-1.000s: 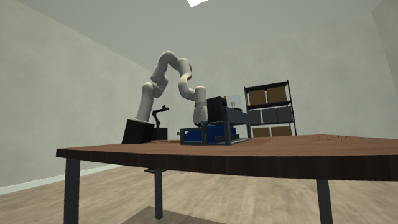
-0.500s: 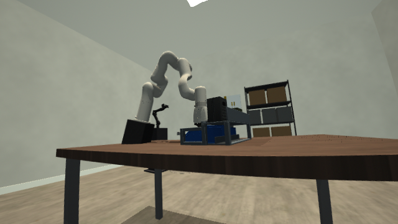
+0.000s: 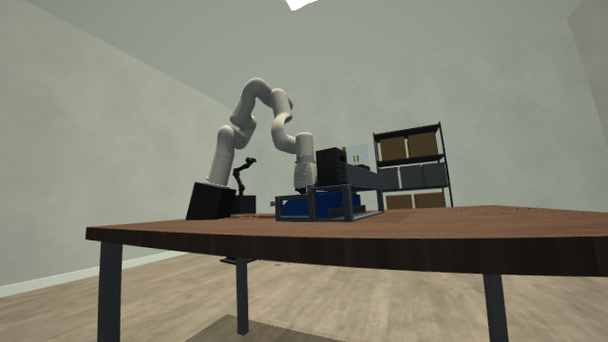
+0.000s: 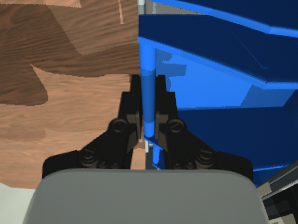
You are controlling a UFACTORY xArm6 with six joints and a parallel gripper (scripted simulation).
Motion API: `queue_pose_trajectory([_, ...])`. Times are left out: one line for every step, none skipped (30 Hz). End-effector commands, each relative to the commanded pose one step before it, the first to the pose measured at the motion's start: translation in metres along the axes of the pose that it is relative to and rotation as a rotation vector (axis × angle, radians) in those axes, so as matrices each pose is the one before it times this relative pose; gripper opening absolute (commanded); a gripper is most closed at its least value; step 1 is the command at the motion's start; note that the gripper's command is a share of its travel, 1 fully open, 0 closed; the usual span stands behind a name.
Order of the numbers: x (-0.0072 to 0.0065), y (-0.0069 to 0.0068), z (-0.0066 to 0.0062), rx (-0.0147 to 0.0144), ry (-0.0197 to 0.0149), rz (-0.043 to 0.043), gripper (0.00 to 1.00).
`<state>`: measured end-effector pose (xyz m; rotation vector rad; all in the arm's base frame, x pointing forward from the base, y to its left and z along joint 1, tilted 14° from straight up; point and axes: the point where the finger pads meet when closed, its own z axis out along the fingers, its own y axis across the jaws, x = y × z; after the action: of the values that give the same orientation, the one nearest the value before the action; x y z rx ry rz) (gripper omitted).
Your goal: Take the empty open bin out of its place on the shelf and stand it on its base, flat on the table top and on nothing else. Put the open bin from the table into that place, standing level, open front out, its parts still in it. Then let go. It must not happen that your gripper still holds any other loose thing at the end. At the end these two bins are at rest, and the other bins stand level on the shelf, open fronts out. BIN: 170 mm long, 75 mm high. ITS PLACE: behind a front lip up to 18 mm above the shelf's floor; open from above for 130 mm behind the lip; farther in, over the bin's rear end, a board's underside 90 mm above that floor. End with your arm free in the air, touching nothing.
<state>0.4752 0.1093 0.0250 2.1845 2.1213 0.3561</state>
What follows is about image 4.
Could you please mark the blue bin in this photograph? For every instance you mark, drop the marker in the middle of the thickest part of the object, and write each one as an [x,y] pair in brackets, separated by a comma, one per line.
[278,17]
[259,176]
[227,105]

